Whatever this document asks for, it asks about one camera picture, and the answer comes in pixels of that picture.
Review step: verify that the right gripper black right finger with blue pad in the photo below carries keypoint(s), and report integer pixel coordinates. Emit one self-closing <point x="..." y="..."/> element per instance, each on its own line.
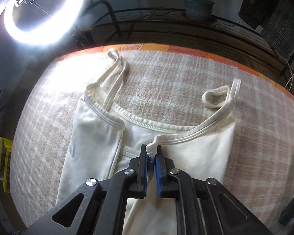
<point x="203" y="206"/>

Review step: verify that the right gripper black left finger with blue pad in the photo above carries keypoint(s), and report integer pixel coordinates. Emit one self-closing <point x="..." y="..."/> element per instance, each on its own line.
<point x="97" y="207"/>

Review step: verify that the white camisole top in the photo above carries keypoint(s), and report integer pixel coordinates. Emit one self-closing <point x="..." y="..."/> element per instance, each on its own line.
<point x="106" y="137"/>

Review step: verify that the checked beige bed cover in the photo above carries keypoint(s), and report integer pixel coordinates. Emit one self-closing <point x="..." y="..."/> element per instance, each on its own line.
<point x="164" y="84"/>

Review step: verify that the black metal rack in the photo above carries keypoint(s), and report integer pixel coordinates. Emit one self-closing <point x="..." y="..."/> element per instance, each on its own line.
<point x="99" y="24"/>

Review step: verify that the grey plaid hanging garment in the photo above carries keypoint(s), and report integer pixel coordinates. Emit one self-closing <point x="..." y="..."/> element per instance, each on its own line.
<point x="278" y="31"/>

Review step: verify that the potted plant green pot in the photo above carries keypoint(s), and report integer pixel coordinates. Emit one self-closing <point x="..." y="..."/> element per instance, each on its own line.
<point x="200" y="10"/>

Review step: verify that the white ring light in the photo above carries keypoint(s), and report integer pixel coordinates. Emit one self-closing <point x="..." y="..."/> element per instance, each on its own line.
<point x="48" y="32"/>

